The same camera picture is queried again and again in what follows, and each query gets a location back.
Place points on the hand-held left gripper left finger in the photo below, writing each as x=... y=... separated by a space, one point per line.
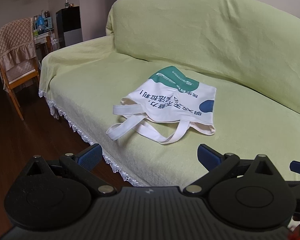
x=91 y=158

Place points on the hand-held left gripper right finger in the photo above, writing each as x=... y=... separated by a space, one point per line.
x=207 y=155

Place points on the white printed shopping bag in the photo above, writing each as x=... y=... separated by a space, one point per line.
x=175 y=100

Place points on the green covered sofa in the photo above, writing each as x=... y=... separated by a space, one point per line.
x=190 y=42

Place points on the white side table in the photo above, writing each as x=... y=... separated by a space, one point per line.
x=42 y=37

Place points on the wooden chair with quilted cover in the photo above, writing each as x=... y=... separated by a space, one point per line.
x=13 y=42

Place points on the black mini fridge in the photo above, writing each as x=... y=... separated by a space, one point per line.
x=70 y=20

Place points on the light green microwave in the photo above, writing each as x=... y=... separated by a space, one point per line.
x=48 y=23

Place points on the brown jar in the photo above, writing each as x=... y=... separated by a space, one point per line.
x=47 y=14

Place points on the clear plastic bottle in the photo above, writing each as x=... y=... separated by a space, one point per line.
x=66 y=2

